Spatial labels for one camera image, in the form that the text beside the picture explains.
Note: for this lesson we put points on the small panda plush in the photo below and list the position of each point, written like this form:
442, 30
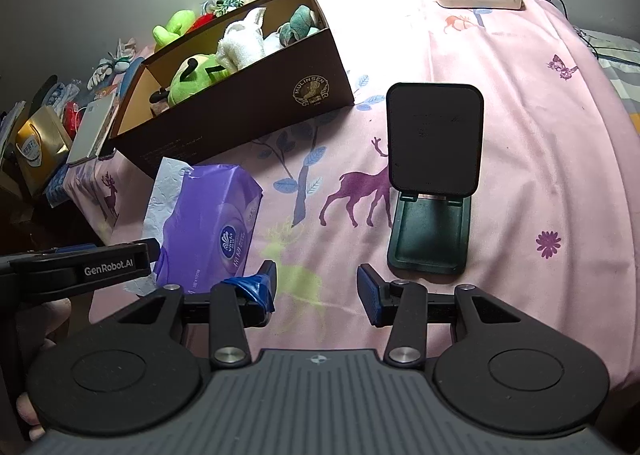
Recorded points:
227, 5

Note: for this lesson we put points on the red plastic packet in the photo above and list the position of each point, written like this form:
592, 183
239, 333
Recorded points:
75, 120

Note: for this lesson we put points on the white papers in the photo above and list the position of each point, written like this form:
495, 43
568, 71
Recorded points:
10, 125

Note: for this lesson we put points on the clear blue plastic packet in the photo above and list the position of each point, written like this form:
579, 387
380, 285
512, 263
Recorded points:
62, 92

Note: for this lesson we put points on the green bean plush toy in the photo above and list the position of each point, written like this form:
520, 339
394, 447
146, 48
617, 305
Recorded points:
192, 80

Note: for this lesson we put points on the green and yellow plush toy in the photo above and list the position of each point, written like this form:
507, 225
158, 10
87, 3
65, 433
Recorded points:
172, 27

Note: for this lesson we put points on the white work gloves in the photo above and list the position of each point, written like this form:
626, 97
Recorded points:
122, 54
102, 71

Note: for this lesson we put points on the pink printed bedsheet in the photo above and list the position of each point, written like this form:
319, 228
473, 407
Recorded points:
525, 135

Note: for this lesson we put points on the brown cardboard box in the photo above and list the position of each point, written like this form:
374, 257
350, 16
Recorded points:
225, 120

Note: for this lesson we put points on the white flat box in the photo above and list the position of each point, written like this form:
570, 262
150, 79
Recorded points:
92, 130

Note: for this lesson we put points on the black phone stand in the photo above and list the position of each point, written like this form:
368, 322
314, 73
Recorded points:
435, 135

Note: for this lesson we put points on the person's left hand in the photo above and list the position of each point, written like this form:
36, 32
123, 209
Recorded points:
47, 320

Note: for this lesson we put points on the white plush toy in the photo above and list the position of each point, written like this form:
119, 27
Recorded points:
242, 42

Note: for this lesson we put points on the blue patterned cloth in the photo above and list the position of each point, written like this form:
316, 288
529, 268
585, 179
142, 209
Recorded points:
57, 185

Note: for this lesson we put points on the teal plush toy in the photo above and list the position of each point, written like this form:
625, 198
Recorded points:
300, 22

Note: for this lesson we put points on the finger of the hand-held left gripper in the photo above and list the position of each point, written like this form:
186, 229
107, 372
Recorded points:
75, 249

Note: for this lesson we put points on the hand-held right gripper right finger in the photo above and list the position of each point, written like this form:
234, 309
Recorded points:
367, 295

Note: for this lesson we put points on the yellow paper bag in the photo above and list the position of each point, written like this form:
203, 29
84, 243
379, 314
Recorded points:
40, 150

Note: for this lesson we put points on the red plush toy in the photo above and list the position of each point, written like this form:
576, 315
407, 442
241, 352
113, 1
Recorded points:
202, 21

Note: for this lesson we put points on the purple tissue pack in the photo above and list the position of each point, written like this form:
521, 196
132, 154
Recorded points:
215, 215

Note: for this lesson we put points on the grey striped cloth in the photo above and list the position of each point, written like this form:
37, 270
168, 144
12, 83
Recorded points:
622, 75

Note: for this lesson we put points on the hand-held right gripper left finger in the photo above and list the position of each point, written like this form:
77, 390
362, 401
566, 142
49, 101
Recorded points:
257, 285

